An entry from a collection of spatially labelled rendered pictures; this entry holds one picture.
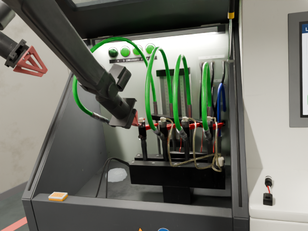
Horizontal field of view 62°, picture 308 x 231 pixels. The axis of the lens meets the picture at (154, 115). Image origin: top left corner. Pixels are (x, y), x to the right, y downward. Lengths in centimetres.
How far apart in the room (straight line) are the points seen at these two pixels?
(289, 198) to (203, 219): 23
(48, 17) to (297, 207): 67
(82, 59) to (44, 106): 266
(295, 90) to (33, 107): 273
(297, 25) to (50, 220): 98
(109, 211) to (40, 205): 24
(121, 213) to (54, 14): 55
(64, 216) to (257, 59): 78
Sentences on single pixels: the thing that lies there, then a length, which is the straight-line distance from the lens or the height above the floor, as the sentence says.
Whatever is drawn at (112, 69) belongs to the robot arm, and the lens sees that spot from 76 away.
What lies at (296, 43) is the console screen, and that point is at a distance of 92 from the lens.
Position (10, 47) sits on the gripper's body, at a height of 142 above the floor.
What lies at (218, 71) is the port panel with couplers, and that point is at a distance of 113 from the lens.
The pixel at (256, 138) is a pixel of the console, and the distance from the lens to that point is 89.
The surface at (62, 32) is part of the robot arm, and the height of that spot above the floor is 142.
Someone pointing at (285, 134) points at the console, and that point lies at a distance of 90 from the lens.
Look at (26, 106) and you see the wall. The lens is 312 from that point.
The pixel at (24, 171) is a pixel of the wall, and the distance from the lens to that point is 323.
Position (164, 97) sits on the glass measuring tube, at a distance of 115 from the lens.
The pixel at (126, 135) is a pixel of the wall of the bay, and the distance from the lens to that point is 129.
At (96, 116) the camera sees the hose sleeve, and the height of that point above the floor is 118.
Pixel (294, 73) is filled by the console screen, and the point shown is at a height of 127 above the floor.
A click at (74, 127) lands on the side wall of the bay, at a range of 111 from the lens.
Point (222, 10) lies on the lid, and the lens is 108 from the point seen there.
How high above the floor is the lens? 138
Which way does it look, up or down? 15 degrees down
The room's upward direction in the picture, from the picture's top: 5 degrees counter-clockwise
